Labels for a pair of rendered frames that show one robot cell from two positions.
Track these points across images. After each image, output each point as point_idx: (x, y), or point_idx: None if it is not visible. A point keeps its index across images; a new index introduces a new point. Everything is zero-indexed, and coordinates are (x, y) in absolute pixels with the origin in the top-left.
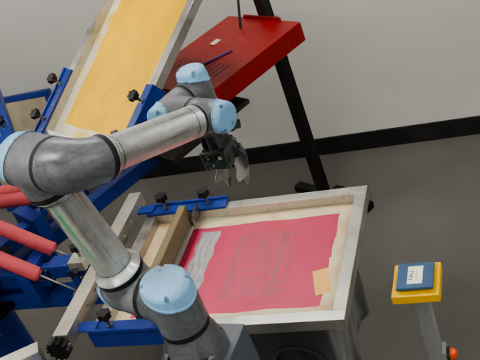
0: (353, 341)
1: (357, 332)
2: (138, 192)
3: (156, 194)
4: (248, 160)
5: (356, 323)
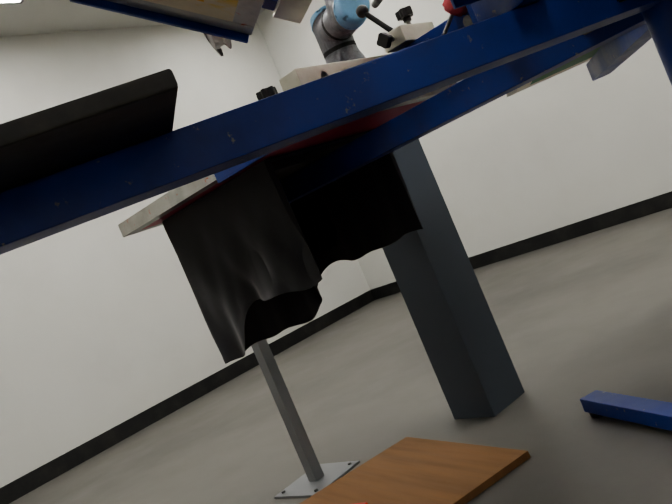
0: (273, 301)
1: (261, 335)
2: (282, 77)
3: (267, 87)
4: (206, 38)
5: (252, 332)
